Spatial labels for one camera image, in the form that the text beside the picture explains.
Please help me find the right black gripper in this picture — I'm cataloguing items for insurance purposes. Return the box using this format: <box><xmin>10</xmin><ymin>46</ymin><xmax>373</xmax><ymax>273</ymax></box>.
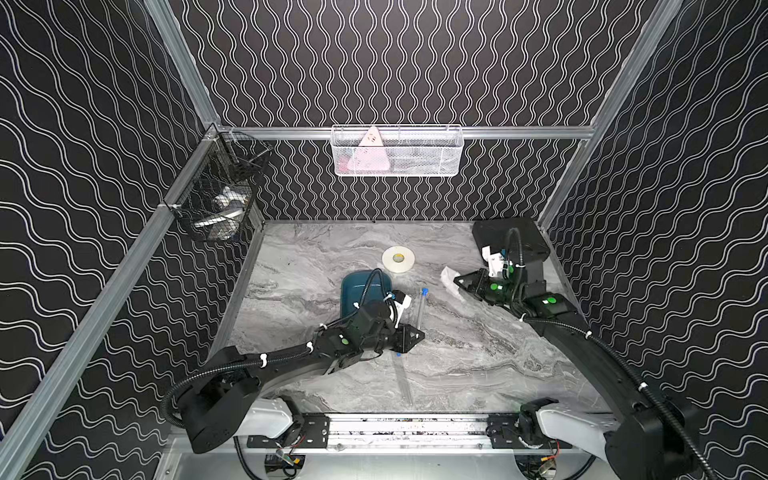
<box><xmin>453</xmin><ymin>269</ymin><xmax>522</xmax><ymax>309</ymax></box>

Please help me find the blue capped test tube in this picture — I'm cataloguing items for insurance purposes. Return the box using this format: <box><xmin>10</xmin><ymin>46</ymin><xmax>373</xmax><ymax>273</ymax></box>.
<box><xmin>393</xmin><ymin>353</ymin><xmax>413</xmax><ymax>406</ymax></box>
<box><xmin>413</xmin><ymin>287</ymin><xmax>429</xmax><ymax>329</ymax></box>

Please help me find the white wipe cloth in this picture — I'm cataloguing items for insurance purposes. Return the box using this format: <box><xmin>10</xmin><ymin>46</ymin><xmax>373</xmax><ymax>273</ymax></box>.
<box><xmin>440</xmin><ymin>266</ymin><xmax>465</xmax><ymax>303</ymax></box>

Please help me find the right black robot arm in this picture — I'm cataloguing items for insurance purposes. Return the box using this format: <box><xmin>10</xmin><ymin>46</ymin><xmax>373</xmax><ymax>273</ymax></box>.
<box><xmin>451</xmin><ymin>265</ymin><xmax>717</xmax><ymax>479</ymax></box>

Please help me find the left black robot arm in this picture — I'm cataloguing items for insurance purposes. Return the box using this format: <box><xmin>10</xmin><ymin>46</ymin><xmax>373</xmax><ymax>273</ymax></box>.
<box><xmin>161</xmin><ymin>299</ymin><xmax>425</xmax><ymax>453</ymax></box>

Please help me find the black plastic case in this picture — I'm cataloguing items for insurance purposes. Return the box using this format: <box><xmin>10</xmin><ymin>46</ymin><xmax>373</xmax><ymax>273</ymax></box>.
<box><xmin>471</xmin><ymin>217</ymin><xmax>551</xmax><ymax>264</ymax></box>

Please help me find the teal plastic tray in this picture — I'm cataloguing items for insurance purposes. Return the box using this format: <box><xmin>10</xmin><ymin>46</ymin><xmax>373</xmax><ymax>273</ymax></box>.
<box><xmin>340</xmin><ymin>269</ymin><xmax>392</xmax><ymax>323</ymax></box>

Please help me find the white tape roll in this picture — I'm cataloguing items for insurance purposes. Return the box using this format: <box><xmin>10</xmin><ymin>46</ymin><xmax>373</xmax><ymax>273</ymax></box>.
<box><xmin>381</xmin><ymin>246</ymin><xmax>416</xmax><ymax>274</ymax></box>

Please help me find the pink triangular card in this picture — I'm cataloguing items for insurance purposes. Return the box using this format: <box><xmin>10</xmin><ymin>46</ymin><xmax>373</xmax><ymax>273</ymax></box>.
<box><xmin>347</xmin><ymin>126</ymin><xmax>391</xmax><ymax>175</ymax></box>

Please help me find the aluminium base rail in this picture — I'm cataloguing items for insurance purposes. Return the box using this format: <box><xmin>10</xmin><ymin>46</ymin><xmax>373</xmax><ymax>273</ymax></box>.
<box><xmin>235</xmin><ymin>404</ymin><xmax>619</xmax><ymax>457</ymax></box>

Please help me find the clear wire basket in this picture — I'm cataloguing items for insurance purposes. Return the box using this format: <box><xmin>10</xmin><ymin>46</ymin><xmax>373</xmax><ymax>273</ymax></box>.
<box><xmin>329</xmin><ymin>124</ymin><xmax>465</xmax><ymax>177</ymax></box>

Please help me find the black wire basket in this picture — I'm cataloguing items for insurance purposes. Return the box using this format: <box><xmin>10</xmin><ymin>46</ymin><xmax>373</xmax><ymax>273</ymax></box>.
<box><xmin>171</xmin><ymin>131</ymin><xmax>275</xmax><ymax>243</ymax></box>

